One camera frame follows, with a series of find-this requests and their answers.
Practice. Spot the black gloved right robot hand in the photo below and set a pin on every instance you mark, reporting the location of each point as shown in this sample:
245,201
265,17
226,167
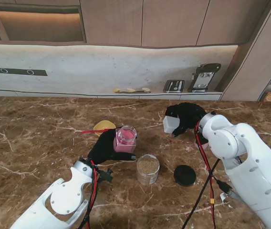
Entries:
188,114

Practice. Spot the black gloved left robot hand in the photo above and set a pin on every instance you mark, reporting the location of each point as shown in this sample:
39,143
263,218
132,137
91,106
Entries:
102,148

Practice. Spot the white square container lid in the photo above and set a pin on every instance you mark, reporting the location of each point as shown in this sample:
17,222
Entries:
170,124

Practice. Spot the red plastic measuring spoon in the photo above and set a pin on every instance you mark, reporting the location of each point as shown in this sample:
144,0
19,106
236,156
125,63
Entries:
87,131

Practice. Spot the pink container with white lid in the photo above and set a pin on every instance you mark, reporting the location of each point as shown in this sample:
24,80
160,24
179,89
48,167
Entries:
126,140

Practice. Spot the pink plastic measuring cup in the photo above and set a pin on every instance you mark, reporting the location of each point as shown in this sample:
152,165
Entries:
204,146

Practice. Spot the clear grain jar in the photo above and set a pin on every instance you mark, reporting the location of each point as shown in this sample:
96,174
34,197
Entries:
148,171

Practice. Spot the black round jar lid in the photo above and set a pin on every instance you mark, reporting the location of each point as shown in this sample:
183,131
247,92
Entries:
184,176

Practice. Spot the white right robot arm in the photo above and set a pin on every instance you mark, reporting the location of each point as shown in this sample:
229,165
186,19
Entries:
245,162

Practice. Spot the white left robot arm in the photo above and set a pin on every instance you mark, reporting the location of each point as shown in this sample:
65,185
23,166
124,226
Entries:
59,198

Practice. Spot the yellow plastic bowl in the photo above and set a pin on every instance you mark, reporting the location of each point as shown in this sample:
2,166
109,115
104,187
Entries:
103,125

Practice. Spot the black toaster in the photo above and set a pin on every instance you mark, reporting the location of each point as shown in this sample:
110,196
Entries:
173,86

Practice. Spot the white back counter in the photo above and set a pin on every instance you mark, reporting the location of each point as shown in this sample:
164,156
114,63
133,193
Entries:
161,96

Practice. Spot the black espresso machine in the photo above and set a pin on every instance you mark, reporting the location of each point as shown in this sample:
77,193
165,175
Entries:
202,76

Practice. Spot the dark wooden serving board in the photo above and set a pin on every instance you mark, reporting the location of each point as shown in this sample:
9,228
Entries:
138,91

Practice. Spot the tall beige cabinet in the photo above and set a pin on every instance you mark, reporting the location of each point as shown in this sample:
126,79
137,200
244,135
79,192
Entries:
252,71

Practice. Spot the beige patterned box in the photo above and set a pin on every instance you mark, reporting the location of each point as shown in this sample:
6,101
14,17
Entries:
269,96

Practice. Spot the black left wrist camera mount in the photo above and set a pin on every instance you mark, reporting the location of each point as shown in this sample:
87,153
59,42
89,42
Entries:
107,175

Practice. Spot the beige wall cabinet door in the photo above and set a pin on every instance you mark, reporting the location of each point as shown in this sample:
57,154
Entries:
173,21
233,19
111,21

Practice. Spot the black wall control strip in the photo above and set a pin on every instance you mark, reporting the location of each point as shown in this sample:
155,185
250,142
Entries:
13,71

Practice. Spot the lit open wall shelf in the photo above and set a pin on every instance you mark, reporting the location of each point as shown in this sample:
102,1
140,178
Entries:
37,26

